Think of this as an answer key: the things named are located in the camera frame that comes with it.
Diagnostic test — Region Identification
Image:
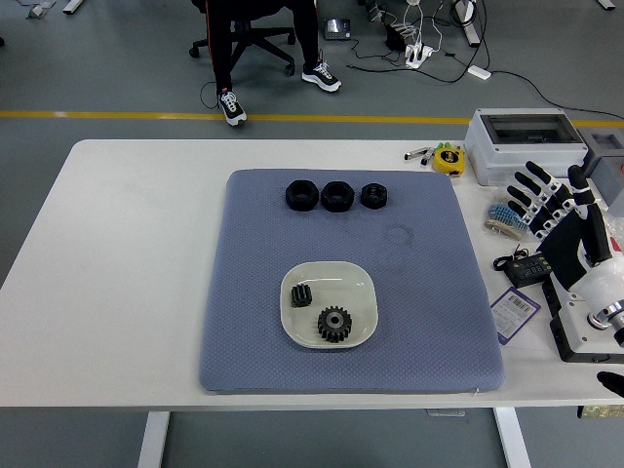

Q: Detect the white table leg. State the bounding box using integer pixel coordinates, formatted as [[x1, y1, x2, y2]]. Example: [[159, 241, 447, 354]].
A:
[[491, 407, 532, 468], [136, 411, 171, 468]]

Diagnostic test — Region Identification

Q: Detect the blue-grey quilted mat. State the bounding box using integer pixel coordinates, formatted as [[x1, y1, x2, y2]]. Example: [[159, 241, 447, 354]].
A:
[[198, 168, 507, 395]]

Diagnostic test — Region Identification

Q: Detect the white power strip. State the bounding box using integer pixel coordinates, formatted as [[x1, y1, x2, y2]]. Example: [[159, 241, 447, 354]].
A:
[[405, 43, 435, 69]]

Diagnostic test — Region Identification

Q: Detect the black office chair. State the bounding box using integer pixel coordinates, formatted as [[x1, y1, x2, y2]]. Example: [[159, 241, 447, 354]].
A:
[[188, 0, 297, 77]]

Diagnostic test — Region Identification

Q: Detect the small black hex nut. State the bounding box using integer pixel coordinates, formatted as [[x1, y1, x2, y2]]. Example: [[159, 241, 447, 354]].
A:
[[360, 182, 389, 211]]

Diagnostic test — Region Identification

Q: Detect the black digital display module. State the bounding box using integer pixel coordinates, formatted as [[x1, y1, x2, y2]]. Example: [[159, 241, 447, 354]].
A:
[[491, 247, 555, 289]]

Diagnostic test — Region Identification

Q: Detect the white desk leg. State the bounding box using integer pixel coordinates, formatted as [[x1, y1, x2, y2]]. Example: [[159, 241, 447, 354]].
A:
[[450, 0, 484, 49]]

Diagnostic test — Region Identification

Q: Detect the white square plate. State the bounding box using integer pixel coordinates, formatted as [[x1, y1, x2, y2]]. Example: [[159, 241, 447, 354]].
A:
[[280, 259, 380, 348]]

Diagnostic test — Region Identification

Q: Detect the person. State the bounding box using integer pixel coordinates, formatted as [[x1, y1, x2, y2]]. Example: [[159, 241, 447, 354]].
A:
[[202, 0, 342, 128]]

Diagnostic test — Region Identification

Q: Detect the bag of blue resistors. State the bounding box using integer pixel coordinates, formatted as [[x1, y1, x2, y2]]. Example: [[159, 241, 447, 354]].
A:
[[482, 189, 537, 241]]

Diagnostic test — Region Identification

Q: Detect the black desk phone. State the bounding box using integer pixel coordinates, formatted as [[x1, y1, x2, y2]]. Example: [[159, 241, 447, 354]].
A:
[[324, 18, 352, 41]]

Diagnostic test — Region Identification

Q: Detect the yellow tape measure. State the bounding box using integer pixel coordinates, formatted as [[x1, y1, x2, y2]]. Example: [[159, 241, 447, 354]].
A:
[[432, 147, 467, 176]]

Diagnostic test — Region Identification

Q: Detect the purple white barcode card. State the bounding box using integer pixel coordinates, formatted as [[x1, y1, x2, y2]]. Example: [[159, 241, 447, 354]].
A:
[[489, 287, 542, 346]]

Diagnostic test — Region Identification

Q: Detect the black power brick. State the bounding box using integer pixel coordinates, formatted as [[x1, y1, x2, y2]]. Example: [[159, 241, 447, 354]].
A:
[[385, 23, 407, 51]]

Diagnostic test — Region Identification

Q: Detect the grey metal bracket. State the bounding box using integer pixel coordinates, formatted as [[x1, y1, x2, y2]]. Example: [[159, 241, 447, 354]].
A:
[[24, 0, 59, 20]]

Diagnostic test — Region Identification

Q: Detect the large black hex nut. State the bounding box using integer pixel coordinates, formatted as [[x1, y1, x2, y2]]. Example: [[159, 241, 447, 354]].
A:
[[320, 180, 356, 214], [285, 179, 321, 213]]

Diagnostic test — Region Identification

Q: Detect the large black gear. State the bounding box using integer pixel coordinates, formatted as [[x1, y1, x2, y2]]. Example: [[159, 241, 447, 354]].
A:
[[316, 305, 353, 345]]

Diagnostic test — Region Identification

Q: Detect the grey device with red button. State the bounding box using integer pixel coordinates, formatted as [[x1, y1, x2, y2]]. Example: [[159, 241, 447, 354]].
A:
[[577, 130, 624, 215]]

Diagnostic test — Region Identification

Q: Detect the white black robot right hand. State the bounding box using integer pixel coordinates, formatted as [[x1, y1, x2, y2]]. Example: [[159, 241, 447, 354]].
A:
[[506, 160, 624, 318]]

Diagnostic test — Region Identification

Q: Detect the grey electrical enclosure box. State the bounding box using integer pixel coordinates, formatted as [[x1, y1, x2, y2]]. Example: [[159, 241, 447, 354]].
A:
[[462, 107, 590, 187]]

